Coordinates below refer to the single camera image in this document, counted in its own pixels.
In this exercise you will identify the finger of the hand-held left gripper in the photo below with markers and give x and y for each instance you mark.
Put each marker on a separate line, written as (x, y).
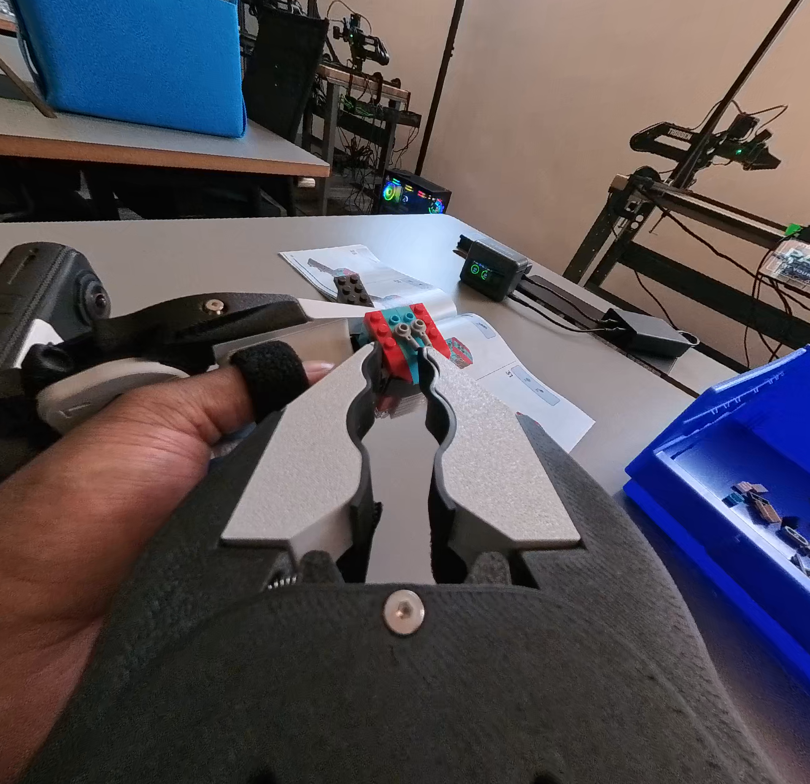
(335, 344)

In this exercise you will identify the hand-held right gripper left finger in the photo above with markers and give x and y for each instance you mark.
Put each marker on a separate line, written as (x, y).
(291, 480)

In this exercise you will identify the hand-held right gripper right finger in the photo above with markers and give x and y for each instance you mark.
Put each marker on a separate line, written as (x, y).
(506, 480)

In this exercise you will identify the toy brick truck model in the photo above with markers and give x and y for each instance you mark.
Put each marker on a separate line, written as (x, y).
(386, 334)

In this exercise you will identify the small grey lever piece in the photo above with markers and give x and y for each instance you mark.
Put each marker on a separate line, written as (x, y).
(405, 336)
(423, 329)

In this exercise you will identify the blue plastic bin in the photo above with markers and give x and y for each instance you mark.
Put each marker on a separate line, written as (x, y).
(696, 429)

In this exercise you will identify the pile of toy bricks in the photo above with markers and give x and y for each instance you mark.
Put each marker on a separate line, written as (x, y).
(759, 505)

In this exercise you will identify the grey desk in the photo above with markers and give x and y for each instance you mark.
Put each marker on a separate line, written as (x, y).
(190, 258)

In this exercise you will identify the person's left hand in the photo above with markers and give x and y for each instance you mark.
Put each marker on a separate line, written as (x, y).
(95, 512)

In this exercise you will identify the open instruction booklet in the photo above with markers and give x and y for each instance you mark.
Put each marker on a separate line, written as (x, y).
(538, 391)

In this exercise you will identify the computer tower coloured lights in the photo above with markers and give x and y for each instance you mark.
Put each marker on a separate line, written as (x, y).
(414, 192)

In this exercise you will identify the black power station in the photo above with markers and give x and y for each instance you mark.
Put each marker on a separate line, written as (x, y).
(493, 268)

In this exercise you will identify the wood-edged white table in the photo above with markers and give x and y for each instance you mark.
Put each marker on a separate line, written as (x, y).
(158, 145)

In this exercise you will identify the black flat tablet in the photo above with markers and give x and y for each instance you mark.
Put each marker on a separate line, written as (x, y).
(563, 296)

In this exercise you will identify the grey power adapter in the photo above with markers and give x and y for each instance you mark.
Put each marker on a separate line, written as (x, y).
(652, 331)

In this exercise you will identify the computer monitor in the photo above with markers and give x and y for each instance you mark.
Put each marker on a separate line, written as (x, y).
(285, 69)

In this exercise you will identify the blue padded panel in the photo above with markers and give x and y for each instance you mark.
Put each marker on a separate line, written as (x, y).
(126, 50)

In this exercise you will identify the black table frame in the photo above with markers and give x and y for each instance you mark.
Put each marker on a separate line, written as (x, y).
(329, 132)

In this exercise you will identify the black metal frame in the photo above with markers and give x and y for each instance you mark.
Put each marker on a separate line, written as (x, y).
(633, 252)

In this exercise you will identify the black robot arm with camera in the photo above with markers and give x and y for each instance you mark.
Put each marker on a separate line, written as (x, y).
(696, 139)

